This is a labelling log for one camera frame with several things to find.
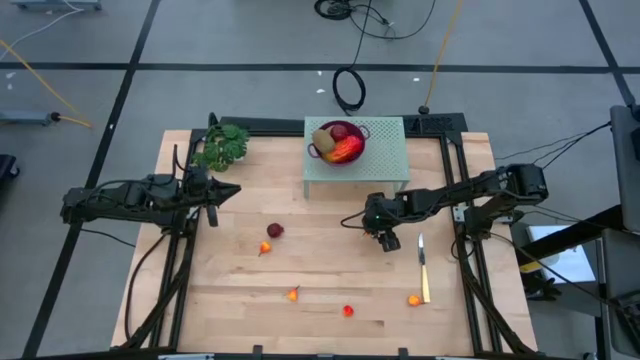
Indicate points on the dark red plum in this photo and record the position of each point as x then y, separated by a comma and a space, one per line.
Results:
339, 132
274, 230

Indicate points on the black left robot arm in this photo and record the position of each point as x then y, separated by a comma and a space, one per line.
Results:
125, 197

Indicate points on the mint green mesh shelf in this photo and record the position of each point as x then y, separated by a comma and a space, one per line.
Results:
390, 160

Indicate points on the purple colander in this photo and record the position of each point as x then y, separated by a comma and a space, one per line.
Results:
364, 142

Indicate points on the black aluminium table frame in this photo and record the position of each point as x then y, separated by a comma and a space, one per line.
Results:
280, 122

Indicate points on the brown kiwi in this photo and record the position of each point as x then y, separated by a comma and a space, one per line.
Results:
323, 141

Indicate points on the white box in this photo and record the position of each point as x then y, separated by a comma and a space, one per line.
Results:
575, 265

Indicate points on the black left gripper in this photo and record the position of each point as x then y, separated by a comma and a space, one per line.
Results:
199, 192

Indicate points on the black floor object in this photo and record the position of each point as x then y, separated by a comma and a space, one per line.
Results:
6, 167

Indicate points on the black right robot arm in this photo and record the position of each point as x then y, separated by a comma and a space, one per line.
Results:
450, 195

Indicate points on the red orange mango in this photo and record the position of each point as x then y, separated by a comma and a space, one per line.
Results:
345, 150

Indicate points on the red orange pepper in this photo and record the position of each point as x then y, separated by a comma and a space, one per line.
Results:
348, 311

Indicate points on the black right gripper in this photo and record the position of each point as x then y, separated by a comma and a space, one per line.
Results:
382, 212

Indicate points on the green artificial potted plant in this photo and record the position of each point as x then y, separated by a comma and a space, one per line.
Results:
222, 147

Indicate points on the grey floor bar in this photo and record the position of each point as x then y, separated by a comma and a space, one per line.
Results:
25, 120
55, 5

